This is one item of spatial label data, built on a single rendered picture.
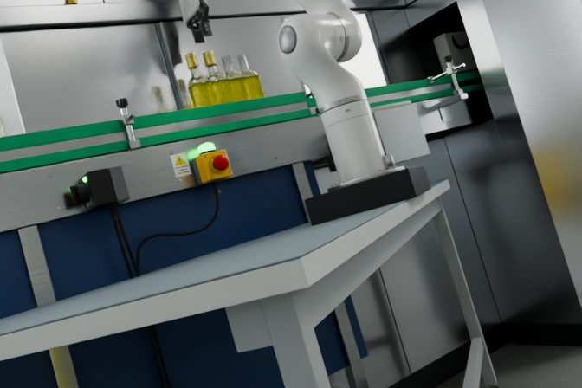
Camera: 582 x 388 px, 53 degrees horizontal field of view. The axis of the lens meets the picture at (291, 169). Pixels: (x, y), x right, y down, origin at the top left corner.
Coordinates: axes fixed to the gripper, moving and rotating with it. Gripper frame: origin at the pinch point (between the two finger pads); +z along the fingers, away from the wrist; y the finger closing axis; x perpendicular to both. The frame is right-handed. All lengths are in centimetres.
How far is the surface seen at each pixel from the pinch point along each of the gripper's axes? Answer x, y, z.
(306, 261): -52, 100, 65
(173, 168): -28, 15, 41
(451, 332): 79, -14, 123
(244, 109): -1.3, 13.7, 28.4
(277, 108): 9.9, 13.4, 29.6
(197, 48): 3.8, -12.1, 0.0
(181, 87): -5.8, -12.1, 12.6
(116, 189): -45, 23, 44
